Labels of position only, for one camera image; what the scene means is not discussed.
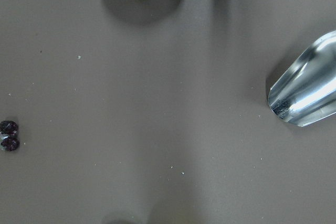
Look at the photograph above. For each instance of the dark cherries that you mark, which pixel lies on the dark cherries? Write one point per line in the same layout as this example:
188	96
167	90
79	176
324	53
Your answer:
9	138

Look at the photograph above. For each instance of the steel ice scoop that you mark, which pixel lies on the steel ice scoop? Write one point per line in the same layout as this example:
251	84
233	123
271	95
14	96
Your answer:
305	92

